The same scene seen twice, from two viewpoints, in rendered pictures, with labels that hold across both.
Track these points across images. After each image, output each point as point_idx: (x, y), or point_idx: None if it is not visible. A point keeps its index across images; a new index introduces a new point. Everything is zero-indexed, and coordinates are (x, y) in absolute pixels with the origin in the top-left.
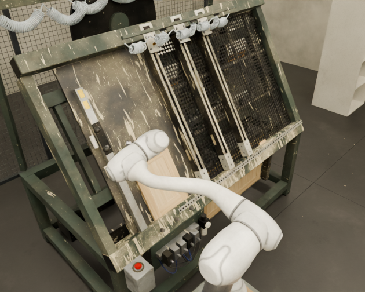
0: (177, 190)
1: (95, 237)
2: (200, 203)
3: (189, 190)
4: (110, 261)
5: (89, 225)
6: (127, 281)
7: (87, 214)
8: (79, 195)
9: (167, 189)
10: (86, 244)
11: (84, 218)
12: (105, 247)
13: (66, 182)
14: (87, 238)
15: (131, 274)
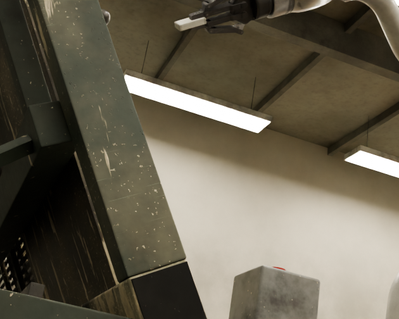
0: None
1: (121, 206)
2: None
3: None
4: (192, 276)
5: (109, 159)
6: None
7: (131, 106)
8: (113, 45)
9: None
10: None
11: (85, 135)
12: (176, 227)
13: (45, 9)
14: None
15: (296, 273)
